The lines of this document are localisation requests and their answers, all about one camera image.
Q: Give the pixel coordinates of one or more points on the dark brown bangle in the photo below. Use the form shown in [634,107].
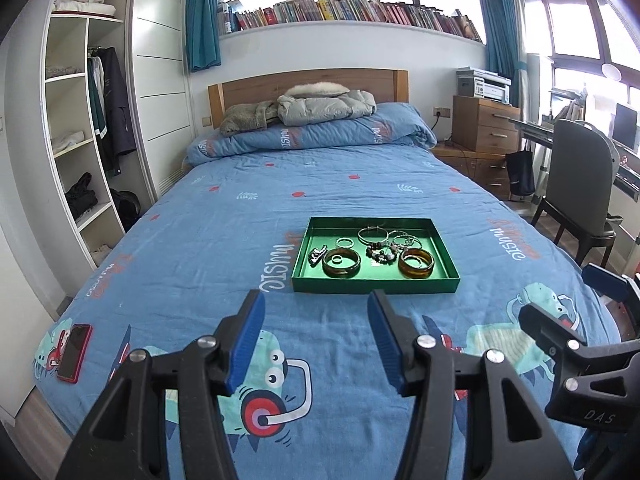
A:
[341,273]

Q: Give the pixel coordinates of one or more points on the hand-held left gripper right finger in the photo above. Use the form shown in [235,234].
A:
[385,345]

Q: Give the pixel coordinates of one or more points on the blue dinosaur bed sheet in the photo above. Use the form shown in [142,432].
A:
[200,260]

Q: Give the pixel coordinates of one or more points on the wooden drawer cabinet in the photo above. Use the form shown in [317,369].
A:
[482,125]

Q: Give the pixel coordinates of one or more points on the grey down jacket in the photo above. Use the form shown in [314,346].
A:
[325,107]

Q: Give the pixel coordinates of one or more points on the row of books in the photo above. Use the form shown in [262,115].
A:
[350,12]

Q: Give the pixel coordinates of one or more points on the computer monitor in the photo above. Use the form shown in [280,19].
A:
[625,127]

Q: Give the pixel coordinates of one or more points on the grey chair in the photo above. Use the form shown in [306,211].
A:
[580,175]

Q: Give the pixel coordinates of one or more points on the green tray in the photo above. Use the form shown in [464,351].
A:
[375,284]

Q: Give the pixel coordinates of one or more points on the long teal curtain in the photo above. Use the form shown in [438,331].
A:
[500,30]

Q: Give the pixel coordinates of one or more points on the black bag on shelf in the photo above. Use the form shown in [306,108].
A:
[82,197]

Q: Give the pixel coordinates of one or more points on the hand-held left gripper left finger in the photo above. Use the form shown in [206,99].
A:
[250,340]

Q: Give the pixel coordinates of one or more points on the silver hair clip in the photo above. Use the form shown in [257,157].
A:
[317,256]

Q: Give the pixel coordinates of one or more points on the short teal curtain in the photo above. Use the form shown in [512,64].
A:
[202,25]

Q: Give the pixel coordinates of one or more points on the grey desk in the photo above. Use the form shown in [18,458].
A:
[535,130]

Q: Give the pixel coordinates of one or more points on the folded white clothes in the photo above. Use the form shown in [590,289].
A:
[70,141]

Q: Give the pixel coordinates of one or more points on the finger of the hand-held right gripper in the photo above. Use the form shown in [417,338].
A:
[607,282]
[545,325]

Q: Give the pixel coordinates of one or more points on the white door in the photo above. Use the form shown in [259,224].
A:
[20,260]

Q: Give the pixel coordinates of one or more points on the olive fuzzy coat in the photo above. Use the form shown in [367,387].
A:
[247,117]

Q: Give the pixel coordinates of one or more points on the white wardrobe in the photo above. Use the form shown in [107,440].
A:
[160,85]

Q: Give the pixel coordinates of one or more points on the folded blue duvet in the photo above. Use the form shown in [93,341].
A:
[325,135]

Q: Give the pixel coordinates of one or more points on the person's right hand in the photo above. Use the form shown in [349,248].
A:
[592,447]

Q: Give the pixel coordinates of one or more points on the wall socket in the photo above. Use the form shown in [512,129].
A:
[442,111]

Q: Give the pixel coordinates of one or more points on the dark tote bag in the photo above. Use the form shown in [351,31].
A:
[520,170]

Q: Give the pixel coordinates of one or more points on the black bag on wardrobe floor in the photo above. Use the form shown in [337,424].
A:
[125,210]

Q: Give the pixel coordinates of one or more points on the plain silver bangle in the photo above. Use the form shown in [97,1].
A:
[361,237]

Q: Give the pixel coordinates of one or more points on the wooden headboard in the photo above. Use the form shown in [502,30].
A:
[260,85]

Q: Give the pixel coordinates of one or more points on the red phone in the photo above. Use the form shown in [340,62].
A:
[75,352]

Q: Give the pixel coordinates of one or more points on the amber orange bangle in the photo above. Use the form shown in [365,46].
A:
[415,272]

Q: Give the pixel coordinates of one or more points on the low wooden nightstand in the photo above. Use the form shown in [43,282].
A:
[480,170]

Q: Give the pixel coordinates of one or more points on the hanging dark jacket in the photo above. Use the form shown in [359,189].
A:
[117,105]

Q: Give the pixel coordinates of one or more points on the white printer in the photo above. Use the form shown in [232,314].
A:
[482,87]

